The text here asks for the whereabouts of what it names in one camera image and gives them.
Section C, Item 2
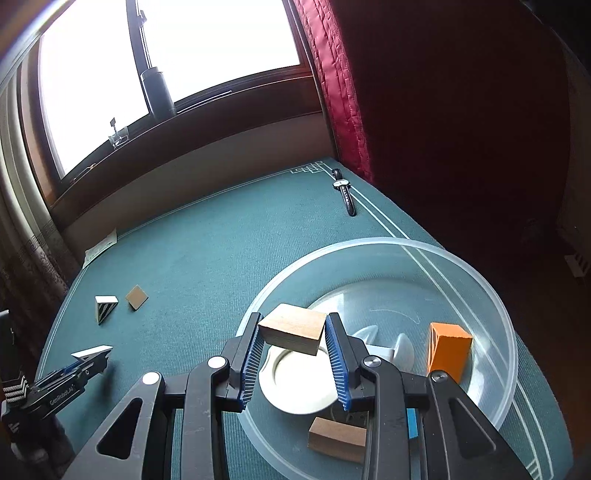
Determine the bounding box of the blue wooden wedge block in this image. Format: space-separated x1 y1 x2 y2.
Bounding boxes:
406 408 418 439

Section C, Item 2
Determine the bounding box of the white zebra-stripe wedge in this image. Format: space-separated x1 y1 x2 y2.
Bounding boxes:
95 295 118 325

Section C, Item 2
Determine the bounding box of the white round plastic ring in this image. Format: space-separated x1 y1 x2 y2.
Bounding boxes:
257 345 341 415

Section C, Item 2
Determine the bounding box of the plain wooden rectangular block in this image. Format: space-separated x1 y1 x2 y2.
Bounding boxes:
308 417 367 464

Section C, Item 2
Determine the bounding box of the light wooden wedge block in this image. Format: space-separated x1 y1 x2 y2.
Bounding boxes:
125 285 148 311

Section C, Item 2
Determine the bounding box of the orange tiger-stripe wedge front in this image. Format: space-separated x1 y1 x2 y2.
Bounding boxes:
427 322 473 383

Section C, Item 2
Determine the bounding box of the clear plastic bowl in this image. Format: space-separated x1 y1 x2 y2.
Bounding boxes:
236 237 518 479

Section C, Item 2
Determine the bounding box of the grey zebra-stripe wedge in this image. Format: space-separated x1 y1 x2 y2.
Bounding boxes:
71 345 112 361

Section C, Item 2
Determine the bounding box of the white wall charger plug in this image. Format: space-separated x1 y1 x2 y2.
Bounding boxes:
329 402 368 429

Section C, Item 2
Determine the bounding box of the white suction hook in bowl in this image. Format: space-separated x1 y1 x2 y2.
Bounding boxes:
353 325 415 372

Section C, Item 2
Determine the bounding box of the beige patterned curtain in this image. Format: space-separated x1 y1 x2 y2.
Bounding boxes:
1 79 80 329

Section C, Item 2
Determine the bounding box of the printed paper sheet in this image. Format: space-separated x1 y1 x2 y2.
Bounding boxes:
82 229 118 269

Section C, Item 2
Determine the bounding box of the small glass on sill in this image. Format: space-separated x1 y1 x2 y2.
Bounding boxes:
108 118 129 150

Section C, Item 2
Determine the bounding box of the dark bottle on sill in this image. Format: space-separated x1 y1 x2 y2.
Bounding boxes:
140 67 176 123

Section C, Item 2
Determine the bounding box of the red quilted curtain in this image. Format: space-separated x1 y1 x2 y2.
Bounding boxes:
294 1 570 223

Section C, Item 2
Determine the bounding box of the dark wooden window frame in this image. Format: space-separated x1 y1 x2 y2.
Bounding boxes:
16 1 321 230

